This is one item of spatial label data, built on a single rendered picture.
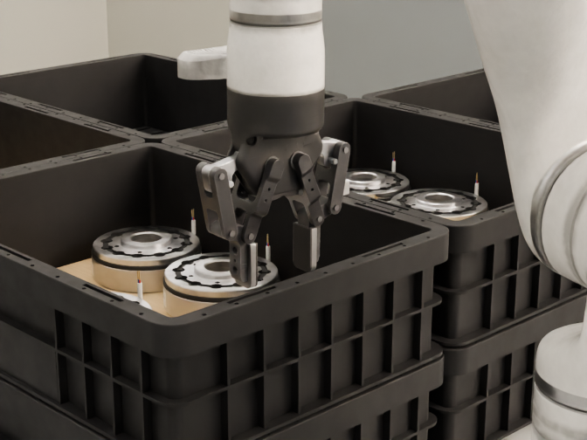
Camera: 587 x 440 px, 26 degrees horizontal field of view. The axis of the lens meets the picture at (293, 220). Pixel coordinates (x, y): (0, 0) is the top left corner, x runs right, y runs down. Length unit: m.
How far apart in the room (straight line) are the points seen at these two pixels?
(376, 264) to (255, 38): 0.19
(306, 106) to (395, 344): 0.21
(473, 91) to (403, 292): 0.67
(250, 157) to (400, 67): 3.68
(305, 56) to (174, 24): 4.40
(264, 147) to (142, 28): 4.51
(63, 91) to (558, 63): 1.03
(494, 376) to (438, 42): 3.43
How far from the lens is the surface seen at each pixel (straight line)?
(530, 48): 0.75
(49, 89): 1.70
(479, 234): 1.06
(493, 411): 1.17
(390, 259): 0.98
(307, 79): 0.95
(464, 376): 1.12
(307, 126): 0.96
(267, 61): 0.94
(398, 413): 1.06
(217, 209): 0.96
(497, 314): 1.13
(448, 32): 4.50
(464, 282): 1.08
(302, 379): 0.96
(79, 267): 1.25
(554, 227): 0.81
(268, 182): 0.97
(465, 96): 1.64
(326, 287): 0.93
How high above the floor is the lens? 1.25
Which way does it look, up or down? 18 degrees down
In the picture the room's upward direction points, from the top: straight up
